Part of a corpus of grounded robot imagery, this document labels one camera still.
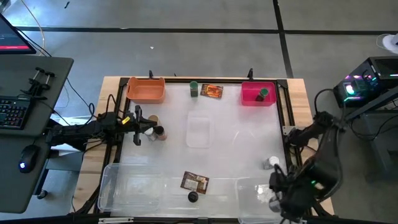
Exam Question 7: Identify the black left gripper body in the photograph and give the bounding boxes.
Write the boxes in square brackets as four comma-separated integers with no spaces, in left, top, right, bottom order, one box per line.
[126,105,147,146]

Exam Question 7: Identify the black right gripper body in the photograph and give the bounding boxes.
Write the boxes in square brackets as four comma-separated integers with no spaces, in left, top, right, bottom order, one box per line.
[269,164,307,218]

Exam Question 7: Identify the white-lid spice jar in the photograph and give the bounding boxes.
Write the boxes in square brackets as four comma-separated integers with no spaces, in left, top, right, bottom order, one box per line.
[144,126,157,142]
[263,156,280,170]

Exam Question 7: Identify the large clear plastic bin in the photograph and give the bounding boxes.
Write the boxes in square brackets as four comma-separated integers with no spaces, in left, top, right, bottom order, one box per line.
[97,162,167,214]
[234,176,304,224]

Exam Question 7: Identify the green-lid spice jar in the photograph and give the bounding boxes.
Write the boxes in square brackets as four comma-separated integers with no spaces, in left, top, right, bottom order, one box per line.
[189,80,199,98]
[255,88,269,103]

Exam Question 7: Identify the orange spice packet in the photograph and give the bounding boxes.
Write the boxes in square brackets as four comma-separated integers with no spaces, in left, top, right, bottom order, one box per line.
[200,83,224,100]

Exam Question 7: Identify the brown spice packet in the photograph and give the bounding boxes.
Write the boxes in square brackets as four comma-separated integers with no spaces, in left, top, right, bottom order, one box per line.
[180,170,210,195]

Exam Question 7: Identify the orange plastic bin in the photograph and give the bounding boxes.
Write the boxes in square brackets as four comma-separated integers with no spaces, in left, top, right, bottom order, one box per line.
[126,77,166,105]

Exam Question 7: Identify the white printed paper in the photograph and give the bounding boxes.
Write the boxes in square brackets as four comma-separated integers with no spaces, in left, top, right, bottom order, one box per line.
[49,114,94,156]

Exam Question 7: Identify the dark grey desk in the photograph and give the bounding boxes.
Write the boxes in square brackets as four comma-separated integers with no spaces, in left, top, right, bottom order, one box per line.
[0,55,75,214]

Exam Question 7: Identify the pink plastic bin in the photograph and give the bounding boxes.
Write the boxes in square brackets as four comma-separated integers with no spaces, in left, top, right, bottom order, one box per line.
[241,81,277,107]

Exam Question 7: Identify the black desk clamp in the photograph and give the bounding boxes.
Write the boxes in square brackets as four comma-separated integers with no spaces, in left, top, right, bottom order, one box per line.
[20,66,56,101]

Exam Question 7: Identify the dark grey equipment stand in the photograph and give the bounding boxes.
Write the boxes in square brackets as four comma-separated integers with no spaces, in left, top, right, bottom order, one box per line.
[343,88,398,178]

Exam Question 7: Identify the black computer mouse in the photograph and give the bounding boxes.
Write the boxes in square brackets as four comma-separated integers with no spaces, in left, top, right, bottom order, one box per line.
[18,144,41,174]

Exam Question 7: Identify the black backlit keyboard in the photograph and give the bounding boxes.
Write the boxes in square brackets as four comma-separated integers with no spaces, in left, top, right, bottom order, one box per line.
[0,96,32,130]

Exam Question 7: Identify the black lit computer tower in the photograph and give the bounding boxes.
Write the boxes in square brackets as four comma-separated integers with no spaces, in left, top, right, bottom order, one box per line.
[331,55,398,109]

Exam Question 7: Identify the black computer monitor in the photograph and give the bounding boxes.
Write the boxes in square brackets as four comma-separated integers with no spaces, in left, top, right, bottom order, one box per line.
[0,12,37,55]

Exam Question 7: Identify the white round object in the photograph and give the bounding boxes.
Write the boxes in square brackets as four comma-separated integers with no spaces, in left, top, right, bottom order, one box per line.
[376,32,398,55]

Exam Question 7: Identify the black metal table frame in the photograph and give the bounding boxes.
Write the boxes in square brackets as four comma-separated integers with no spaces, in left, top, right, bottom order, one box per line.
[93,77,335,218]

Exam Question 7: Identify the silver metal bracket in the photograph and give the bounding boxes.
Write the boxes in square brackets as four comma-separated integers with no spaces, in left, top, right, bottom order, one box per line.
[98,217,134,224]

